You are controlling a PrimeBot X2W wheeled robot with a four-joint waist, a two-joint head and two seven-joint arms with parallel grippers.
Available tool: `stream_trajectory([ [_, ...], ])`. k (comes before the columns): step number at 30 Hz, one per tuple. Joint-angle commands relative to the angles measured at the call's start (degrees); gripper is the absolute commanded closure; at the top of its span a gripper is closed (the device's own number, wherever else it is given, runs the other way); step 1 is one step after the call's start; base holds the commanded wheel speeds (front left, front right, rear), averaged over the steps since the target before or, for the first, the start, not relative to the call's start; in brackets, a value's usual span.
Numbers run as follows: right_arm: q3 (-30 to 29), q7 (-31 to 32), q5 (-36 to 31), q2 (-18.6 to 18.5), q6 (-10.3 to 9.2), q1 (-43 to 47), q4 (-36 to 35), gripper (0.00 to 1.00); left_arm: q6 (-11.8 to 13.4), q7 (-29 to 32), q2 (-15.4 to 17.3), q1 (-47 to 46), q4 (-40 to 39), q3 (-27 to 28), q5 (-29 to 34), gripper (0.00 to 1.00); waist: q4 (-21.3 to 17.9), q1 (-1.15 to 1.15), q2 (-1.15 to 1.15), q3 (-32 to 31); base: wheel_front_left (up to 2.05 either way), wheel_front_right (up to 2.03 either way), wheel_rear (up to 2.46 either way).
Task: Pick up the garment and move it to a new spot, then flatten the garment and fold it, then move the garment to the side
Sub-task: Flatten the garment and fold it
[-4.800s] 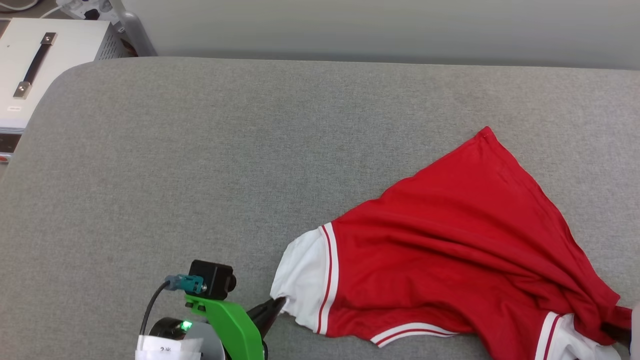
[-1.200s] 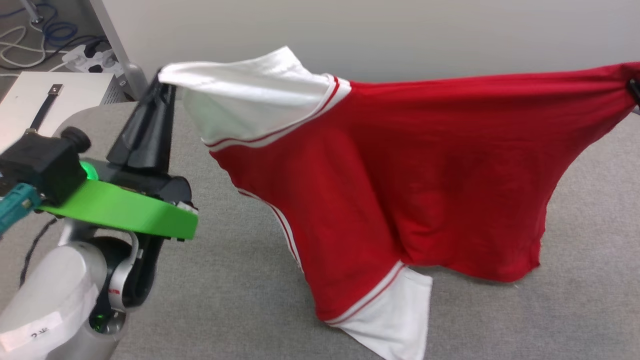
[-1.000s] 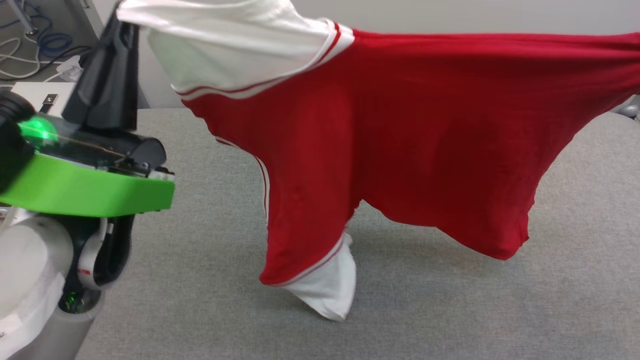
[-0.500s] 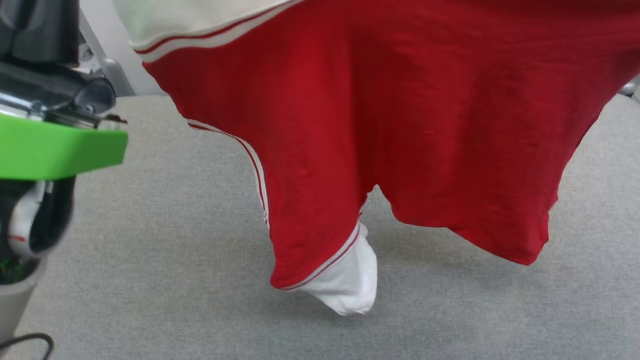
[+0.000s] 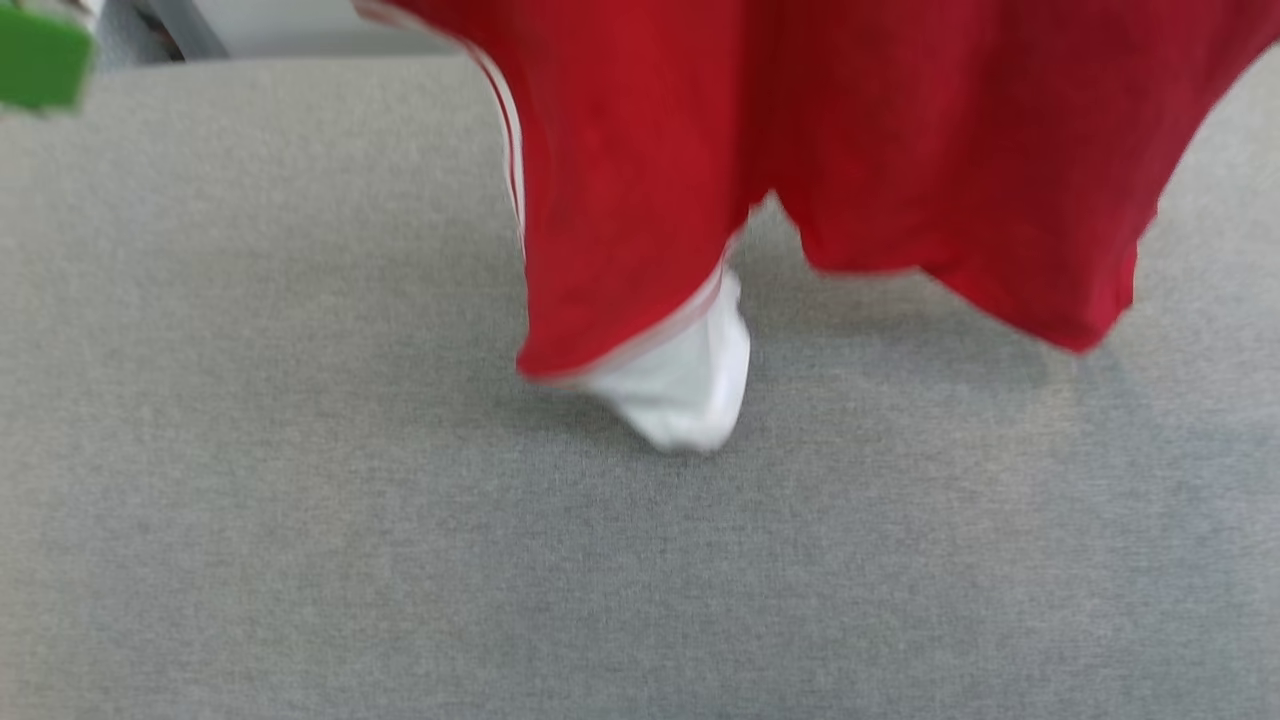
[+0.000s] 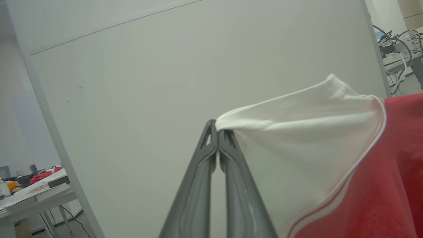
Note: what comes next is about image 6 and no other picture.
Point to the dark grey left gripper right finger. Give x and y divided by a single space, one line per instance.
239 198

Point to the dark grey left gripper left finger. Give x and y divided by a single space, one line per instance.
195 185

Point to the red and white garment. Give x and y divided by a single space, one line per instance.
314 132

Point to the white partition panel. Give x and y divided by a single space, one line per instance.
132 115

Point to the black flat box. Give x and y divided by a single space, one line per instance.
59 181

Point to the red cloth bundle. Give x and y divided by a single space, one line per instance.
41 177

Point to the white cluttered table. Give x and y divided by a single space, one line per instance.
19 206

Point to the small orange container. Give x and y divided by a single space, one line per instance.
13 185

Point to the grey desk with electronics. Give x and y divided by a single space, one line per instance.
396 62

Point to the light wooden cabinet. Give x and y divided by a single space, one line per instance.
413 10

